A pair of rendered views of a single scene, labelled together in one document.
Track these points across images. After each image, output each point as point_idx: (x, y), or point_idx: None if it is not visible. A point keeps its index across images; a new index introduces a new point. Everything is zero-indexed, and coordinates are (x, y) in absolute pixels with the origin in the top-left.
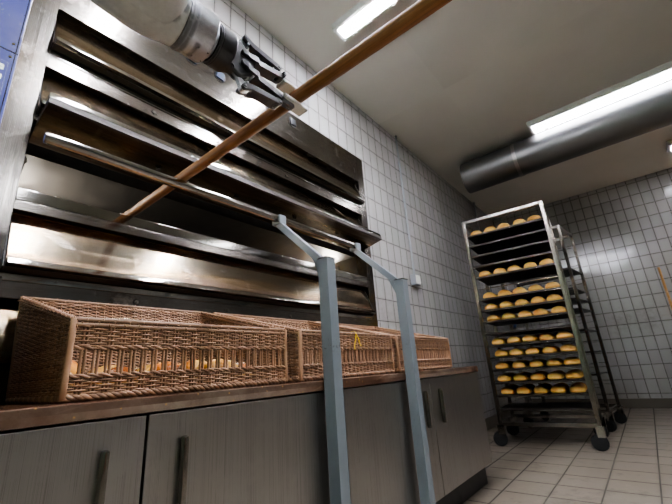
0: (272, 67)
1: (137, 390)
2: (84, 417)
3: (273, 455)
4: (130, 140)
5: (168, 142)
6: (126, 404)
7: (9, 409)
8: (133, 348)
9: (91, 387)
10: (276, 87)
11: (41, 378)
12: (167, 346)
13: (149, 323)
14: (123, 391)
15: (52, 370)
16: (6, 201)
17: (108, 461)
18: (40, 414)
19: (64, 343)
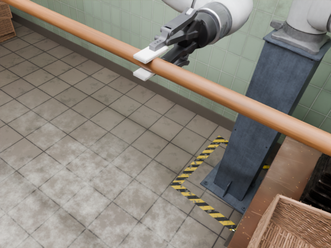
0: (170, 28)
1: (249, 244)
2: (243, 215)
3: None
4: None
5: None
6: (237, 228)
7: (256, 193)
8: (259, 229)
9: (259, 223)
10: (167, 49)
11: (306, 232)
12: (250, 247)
13: (261, 228)
14: (252, 238)
15: (287, 219)
16: None
17: (230, 231)
18: (250, 201)
19: (279, 204)
